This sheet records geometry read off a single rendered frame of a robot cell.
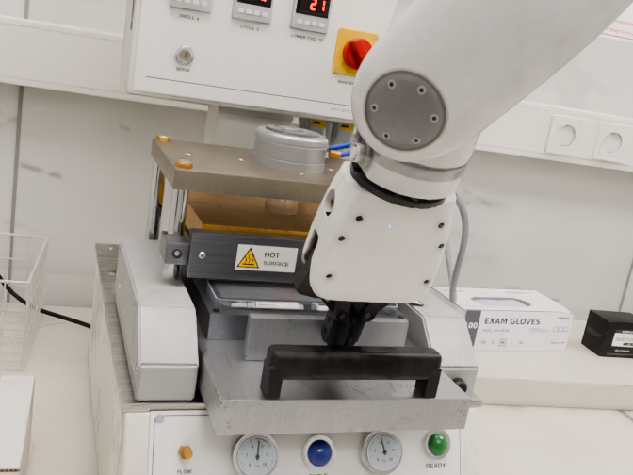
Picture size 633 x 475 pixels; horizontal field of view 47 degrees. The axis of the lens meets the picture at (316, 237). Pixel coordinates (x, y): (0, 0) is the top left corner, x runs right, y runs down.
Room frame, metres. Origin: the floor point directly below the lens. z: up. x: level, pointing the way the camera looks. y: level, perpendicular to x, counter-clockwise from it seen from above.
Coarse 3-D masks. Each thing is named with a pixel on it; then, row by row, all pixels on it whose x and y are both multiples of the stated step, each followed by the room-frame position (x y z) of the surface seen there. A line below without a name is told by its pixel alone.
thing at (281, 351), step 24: (264, 360) 0.53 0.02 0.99; (288, 360) 0.52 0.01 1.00; (312, 360) 0.53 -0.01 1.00; (336, 360) 0.54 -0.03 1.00; (360, 360) 0.54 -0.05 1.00; (384, 360) 0.55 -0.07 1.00; (408, 360) 0.56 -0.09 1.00; (432, 360) 0.57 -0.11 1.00; (264, 384) 0.53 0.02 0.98; (432, 384) 0.57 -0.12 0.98
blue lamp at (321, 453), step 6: (312, 444) 0.59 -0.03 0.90; (318, 444) 0.59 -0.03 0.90; (324, 444) 0.59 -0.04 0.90; (312, 450) 0.58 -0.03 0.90; (318, 450) 0.58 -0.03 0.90; (324, 450) 0.58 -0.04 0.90; (330, 450) 0.59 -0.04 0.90; (312, 456) 0.58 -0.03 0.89; (318, 456) 0.58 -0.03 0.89; (324, 456) 0.58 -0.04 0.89; (330, 456) 0.59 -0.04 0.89; (312, 462) 0.58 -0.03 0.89; (318, 462) 0.58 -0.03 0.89; (324, 462) 0.58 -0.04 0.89
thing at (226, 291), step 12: (216, 288) 0.66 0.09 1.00; (228, 288) 0.66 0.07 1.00; (240, 288) 0.67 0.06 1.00; (252, 288) 0.67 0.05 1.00; (264, 288) 0.68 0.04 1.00; (276, 288) 0.69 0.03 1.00; (288, 288) 0.69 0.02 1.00; (252, 300) 0.64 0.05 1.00; (264, 300) 0.65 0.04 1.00; (276, 300) 0.65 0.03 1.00; (288, 300) 0.66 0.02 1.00; (300, 300) 0.66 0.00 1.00; (312, 300) 0.67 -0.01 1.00
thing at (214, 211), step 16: (192, 192) 0.81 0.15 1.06; (192, 208) 0.73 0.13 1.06; (208, 208) 0.74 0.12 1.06; (224, 208) 0.76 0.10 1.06; (240, 208) 0.77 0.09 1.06; (256, 208) 0.78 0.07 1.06; (272, 208) 0.78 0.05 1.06; (288, 208) 0.78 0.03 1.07; (304, 208) 0.82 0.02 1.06; (192, 224) 0.72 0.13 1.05; (208, 224) 0.68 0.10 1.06; (224, 224) 0.69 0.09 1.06; (240, 224) 0.70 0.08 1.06; (256, 224) 0.71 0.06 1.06; (272, 224) 0.72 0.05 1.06; (288, 224) 0.73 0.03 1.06; (304, 224) 0.74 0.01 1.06
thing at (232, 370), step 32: (256, 320) 0.58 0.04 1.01; (288, 320) 0.60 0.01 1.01; (320, 320) 0.61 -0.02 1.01; (384, 320) 0.63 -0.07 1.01; (224, 352) 0.59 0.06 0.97; (256, 352) 0.59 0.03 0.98; (224, 384) 0.53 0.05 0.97; (256, 384) 0.54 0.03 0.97; (288, 384) 0.55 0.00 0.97; (320, 384) 0.56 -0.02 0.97; (352, 384) 0.57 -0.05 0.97; (384, 384) 0.58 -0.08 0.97; (448, 384) 0.61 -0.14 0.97; (224, 416) 0.51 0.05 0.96; (256, 416) 0.52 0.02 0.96; (288, 416) 0.53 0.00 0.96; (320, 416) 0.54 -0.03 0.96; (352, 416) 0.55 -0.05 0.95; (384, 416) 0.56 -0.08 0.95; (416, 416) 0.57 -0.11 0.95; (448, 416) 0.58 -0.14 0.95
